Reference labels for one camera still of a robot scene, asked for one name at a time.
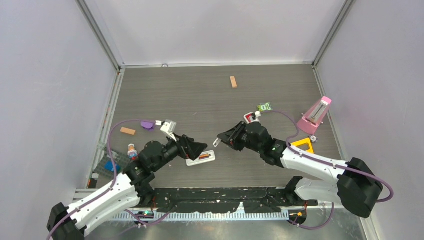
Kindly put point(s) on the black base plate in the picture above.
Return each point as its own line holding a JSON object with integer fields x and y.
{"x": 226, "y": 200}

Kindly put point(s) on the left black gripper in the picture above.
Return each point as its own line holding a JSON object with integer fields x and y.
{"x": 191, "y": 149}

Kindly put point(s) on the orange battery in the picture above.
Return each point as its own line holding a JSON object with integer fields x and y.
{"x": 204, "y": 156}

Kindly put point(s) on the green monster cube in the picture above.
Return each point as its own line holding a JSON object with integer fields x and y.
{"x": 264, "y": 107}

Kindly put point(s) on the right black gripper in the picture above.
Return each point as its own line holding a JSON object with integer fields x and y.
{"x": 231, "y": 138}

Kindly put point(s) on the pink metronome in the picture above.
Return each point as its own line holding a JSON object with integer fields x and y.
{"x": 313, "y": 118}

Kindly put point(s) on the small round poker chip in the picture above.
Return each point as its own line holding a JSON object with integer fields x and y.
{"x": 313, "y": 139}

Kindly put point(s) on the small toy figure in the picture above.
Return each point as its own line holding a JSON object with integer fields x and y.
{"x": 132, "y": 152}

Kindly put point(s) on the yellow triangle frame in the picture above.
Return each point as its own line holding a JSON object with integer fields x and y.
{"x": 304, "y": 144}

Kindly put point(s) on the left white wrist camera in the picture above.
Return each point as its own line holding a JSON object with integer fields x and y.
{"x": 167, "y": 128}

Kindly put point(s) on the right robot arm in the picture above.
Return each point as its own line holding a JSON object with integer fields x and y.
{"x": 351, "y": 184}

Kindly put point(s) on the small wooden block left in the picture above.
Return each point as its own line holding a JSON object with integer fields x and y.
{"x": 128, "y": 131}

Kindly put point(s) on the blue lego brick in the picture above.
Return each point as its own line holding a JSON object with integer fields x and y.
{"x": 110, "y": 167}

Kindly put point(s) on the small white remote control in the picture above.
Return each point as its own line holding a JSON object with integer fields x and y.
{"x": 195, "y": 162}

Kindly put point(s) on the purple round disc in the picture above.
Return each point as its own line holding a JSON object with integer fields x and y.
{"x": 147, "y": 125}

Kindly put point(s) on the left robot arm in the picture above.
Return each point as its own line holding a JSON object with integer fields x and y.
{"x": 128, "y": 189}

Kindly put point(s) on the grey lego baseplate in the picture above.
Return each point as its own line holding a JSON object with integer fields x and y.
{"x": 121, "y": 159}

